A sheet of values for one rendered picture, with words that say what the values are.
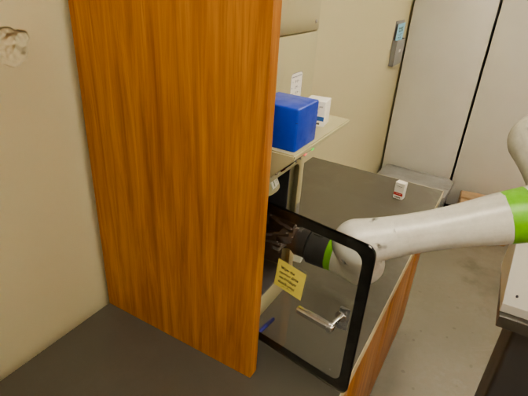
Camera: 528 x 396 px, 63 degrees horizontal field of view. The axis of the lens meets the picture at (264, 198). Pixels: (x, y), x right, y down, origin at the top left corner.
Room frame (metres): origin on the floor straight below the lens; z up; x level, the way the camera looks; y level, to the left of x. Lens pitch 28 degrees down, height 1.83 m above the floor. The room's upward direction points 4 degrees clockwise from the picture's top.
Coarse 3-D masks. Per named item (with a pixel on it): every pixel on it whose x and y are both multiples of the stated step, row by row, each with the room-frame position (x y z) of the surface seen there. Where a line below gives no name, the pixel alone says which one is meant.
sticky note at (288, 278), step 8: (280, 264) 0.80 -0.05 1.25; (288, 264) 0.78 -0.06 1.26; (280, 272) 0.80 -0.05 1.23; (288, 272) 0.78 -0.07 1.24; (296, 272) 0.77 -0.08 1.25; (280, 280) 0.79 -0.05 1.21; (288, 280) 0.78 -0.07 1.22; (296, 280) 0.77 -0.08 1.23; (304, 280) 0.76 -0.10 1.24; (288, 288) 0.78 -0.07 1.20; (296, 288) 0.77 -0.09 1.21; (296, 296) 0.77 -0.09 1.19
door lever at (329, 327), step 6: (300, 306) 0.71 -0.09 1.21; (300, 312) 0.70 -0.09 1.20; (306, 312) 0.70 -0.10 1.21; (312, 312) 0.70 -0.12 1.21; (336, 312) 0.70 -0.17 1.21; (306, 318) 0.69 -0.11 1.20; (312, 318) 0.68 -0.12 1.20; (318, 318) 0.68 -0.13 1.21; (336, 318) 0.69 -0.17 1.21; (342, 318) 0.69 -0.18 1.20; (318, 324) 0.67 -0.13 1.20; (324, 324) 0.67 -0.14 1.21; (330, 324) 0.66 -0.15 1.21; (336, 324) 0.67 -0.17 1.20; (330, 330) 0.66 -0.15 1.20
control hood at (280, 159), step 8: (328, 120) 1.06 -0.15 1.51; (336, 120) 1.07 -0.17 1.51; (344, 120) 1.07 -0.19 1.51; (320, 128) 0.99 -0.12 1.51; (328, 128) 1.00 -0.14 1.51; (336, 128) 1.01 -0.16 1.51; (320, 136) 0.94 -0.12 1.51; (328, 136) 0.97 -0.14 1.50; (312, 144) 0.89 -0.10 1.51; (272, 152) 0.83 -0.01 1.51; (280, 152) 0.82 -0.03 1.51; (288, 152) 0.82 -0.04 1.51; (296, 152) 0.83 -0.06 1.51; (304, 152) 0.85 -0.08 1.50; (272, 160) 0.83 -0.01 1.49; (280, 160) 0.82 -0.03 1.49; (288, 160) 0.81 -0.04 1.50; (272, 168) 0.83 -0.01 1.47; (280, 168) 0.82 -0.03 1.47; (272, 176) 0.89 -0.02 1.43
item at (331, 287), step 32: (288, 224) 0.79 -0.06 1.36; (320, 224) 0.75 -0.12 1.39; (288, 256) 0.79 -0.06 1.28; (320, 256) 0.74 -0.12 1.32; (352, 256) 0.70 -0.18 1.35; (320, 288) 0.73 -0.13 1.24; (352, 288) 0.69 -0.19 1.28; (288, 320) 0.78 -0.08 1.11; (352, 320) 0.68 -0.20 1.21; (288, 352) 0.77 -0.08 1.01; (320, 352) 0.72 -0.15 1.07; (352, 352) 0.68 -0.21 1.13
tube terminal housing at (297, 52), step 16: (304, 32) 1.09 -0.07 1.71; (288, 48) 1.01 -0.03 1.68; (304, 48) 1.08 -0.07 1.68; (288, 64) 1.01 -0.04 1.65; (304, 64) 1.09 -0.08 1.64; (288, 80) 1.02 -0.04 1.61; (304, 80) 1.09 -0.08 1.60; (304, 96) 1.10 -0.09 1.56; (288, 192) 1.13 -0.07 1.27; (288, 208) 1.14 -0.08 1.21
